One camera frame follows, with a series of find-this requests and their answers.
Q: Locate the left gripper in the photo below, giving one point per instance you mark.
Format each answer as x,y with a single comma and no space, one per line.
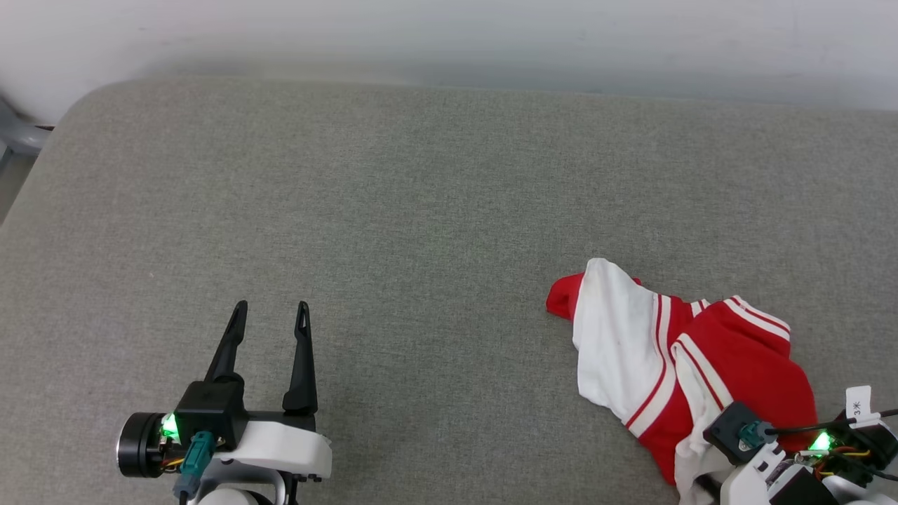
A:
144,445

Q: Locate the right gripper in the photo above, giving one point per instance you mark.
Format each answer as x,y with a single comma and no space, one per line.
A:
863,452

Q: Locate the red and white jersey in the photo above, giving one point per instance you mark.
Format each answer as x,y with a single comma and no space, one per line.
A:
744,358

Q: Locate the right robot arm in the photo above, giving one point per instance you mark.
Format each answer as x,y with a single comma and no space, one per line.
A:
800,487

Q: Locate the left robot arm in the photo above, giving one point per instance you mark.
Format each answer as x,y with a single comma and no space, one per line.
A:
231,499

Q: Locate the grey rounded plastic object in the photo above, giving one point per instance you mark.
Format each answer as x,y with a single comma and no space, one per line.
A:
21,137

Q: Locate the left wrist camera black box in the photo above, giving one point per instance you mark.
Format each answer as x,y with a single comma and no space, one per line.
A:
207,410

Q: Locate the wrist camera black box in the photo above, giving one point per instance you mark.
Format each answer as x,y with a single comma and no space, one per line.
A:
207,410
726,431

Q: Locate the teal right camera connector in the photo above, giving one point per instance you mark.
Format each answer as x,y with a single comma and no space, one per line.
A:
754,433

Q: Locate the teal camera connector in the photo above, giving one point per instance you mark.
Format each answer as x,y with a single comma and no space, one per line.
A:
195,456
754,433

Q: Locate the teal left camera connector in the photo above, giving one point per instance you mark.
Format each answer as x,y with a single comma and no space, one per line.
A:
195,456

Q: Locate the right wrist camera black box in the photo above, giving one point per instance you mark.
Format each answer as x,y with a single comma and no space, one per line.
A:
726,431

